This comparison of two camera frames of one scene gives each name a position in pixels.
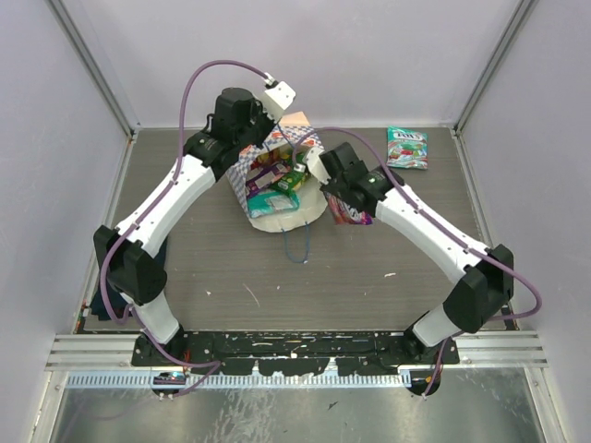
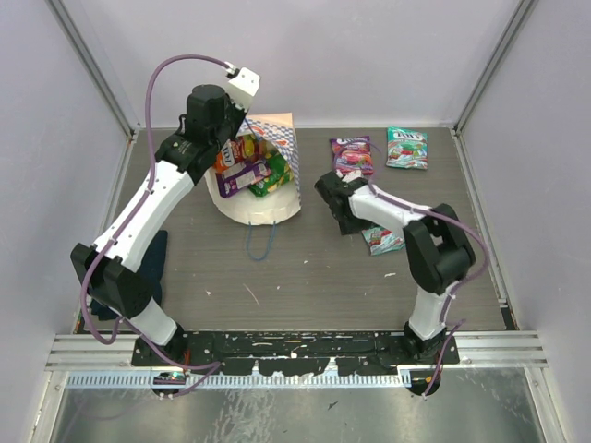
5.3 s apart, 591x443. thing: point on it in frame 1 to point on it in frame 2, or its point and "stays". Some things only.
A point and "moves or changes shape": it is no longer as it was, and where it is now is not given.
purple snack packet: x=345 y=214 moves or changes shape
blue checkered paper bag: x=313 y=202 to x=278 y=206
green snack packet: x=288 y=183 to x=281 y=174
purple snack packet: x=260 y=176 to x=237 y=178
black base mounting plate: x=307 y=353 stays
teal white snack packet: x=271 y=202 to x=383 y=241
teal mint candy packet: x=406 y=148 stays
